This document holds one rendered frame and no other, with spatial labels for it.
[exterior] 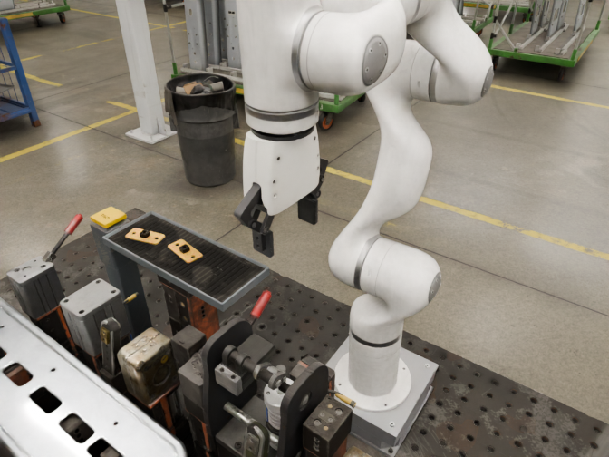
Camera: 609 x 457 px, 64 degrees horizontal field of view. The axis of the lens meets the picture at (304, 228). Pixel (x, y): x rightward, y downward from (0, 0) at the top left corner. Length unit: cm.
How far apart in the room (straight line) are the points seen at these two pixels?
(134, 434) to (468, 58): 86
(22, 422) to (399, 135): 86
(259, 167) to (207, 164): 306
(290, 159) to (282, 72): 11
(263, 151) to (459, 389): 103
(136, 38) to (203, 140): 122
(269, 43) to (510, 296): 252
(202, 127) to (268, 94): 297
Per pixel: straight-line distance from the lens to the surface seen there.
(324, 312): 158
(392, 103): 94
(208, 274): 101
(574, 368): 264
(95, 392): 108
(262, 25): 51
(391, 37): 52
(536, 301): 292
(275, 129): 54
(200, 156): 360
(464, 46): 88
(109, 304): 110
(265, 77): 53
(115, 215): 126
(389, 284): 97
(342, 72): 48
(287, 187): 59
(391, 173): 93
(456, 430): 136
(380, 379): 120
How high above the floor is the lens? 179
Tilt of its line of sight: 34 degrees down
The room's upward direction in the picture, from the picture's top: straight up
